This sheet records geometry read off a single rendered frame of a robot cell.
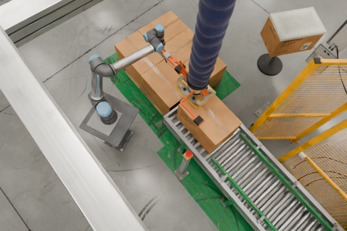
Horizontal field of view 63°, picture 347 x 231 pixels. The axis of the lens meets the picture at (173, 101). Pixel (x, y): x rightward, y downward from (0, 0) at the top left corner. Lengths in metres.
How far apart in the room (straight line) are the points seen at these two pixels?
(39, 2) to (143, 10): 4.06
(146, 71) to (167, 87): 0.36
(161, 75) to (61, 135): 3.13
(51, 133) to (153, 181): 3.23
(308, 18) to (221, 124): 1.85
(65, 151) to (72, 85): 3.83
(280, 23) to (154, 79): 1.73
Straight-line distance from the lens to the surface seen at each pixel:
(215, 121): 3.10
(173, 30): 4.15
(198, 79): 2.62
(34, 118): 0.70
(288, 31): 3.88
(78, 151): 0.65
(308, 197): 3.62
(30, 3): 1.12
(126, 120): 3.28
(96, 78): 2.80
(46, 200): 4.08
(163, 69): 3.78
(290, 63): 4.94
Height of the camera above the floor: 3.82
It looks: 66 degrees down
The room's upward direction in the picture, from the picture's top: 6 degrees clockwise
